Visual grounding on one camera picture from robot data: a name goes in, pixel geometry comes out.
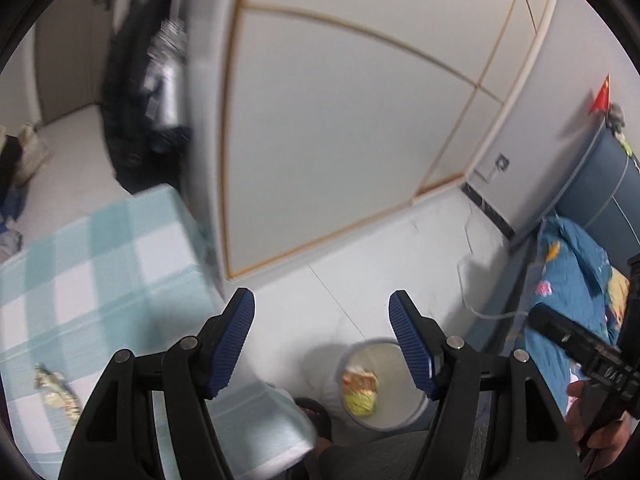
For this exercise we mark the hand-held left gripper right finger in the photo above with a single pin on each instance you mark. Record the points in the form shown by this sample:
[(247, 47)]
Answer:
[(412, 345)]

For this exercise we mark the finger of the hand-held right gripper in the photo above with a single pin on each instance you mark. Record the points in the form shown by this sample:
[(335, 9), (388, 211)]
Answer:
[(560, 327)]

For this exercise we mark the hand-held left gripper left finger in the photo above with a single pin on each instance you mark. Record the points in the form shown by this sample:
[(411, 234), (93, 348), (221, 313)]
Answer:
[(227, 345)]

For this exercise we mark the grey round trash bin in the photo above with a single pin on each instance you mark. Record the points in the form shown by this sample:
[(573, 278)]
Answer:
[(360, 355)]

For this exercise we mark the orange snack wrapper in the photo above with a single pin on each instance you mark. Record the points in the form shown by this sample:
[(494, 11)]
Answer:
[(360, 380)]

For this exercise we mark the yellow snack wrapper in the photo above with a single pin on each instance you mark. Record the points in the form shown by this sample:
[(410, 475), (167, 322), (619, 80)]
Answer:
[(360, 404)]

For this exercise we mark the patterned clear yellow wrapper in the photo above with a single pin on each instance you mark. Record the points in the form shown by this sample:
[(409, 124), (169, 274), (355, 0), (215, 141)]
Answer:
[(57, 392)]

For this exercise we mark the person's right hand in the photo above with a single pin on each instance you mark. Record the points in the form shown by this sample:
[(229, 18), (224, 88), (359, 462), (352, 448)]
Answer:
[(607, 435)]

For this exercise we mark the blue printed bedsheet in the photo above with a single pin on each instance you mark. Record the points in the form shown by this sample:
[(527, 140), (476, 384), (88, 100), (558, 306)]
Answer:
[(565, 270)]

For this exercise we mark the person's grey trouser leg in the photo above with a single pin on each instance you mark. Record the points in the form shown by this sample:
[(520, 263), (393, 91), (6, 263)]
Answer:
[(380, 455)]

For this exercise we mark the black slipper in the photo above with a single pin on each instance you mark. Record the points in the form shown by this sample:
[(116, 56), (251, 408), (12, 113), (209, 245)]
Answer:
[(320, 420)]

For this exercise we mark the green checked tablecloth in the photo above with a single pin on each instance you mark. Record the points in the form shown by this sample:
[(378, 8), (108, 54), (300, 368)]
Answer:
[(100, 270)]

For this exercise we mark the grey plush toy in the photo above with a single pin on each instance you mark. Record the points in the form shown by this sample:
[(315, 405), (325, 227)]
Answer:
[(616, 117)]

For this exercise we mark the small red flag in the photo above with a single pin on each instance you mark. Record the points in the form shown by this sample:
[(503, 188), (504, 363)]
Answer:
[(600, 100)]

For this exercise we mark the clear plastic bags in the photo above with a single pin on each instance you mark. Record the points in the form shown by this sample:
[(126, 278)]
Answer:
[(10, 245)]

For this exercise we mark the white wardrobe with gold trim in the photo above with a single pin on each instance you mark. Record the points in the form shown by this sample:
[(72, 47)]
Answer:
[(350, 110)]

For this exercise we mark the silver folded umbrella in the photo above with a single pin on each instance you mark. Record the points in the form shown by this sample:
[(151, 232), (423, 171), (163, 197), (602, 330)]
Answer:
[(170, 90)]

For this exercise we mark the beige bag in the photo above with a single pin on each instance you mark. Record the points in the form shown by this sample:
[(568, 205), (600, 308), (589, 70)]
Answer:
[(32, 155)]

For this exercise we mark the black garment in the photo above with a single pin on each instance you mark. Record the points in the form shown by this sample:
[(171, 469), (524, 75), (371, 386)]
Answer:
[(7, 160)]

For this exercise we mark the grey-brown door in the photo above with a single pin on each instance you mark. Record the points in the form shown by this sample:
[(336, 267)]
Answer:
[(70, 60)]

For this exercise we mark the wall socket with plug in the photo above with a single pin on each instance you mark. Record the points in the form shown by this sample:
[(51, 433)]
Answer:
[(501, 161)]

